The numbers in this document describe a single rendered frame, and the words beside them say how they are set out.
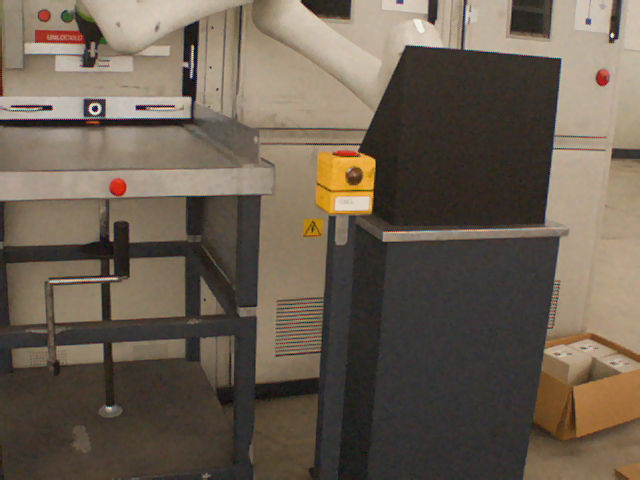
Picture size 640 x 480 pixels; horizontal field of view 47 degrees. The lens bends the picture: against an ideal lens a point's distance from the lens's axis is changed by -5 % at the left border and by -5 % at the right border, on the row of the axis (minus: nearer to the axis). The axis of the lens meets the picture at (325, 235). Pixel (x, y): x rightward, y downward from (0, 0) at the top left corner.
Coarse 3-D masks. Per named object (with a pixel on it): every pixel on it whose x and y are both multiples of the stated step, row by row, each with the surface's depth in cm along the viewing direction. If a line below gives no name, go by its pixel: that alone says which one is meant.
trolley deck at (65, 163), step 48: (0, 144) 165; (48, 144) 168; (96, 144) 171; (144, 144) 174; (192, 144) 177; (0, 192) 134; (48, 192) 138; (96, 192) 141; (144, 192) 144; (192, 192) 147; (240, 192) 150
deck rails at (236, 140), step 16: (208, 112) 194; (0, 128) 189; (192, 128) 204; (208, 128) 194; (224, 128) 177; (240, 128) 163; (224, 144) 176; (240, 144) 163; (256, 144) 151; (240, 160) 155; (256, 160) 151
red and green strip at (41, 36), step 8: (40, 32) 195; (48, 32) 196; (56, 32) 197; (64, 32) 197; (72, 32) 198; (40, 40) 196; (48, 40) 197; (56, 40) 197; (64, 40) 198; (72, 40) 199; (80, 40) 199; (104, 40) 202
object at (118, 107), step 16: (0, 96) 196; (16, 96) 196; (48, 96) 199; (80, 96) 202; (128, 96) 208; (160, 96) 211; (0, 112) 196; (16, 112) 197; (32, 112) 199; (48, 112) 200; (64, 112) 202; (80, 112) 203; (112, 112) 206; (128, 112) 208; (144, 112) 209; (160, 112) 211
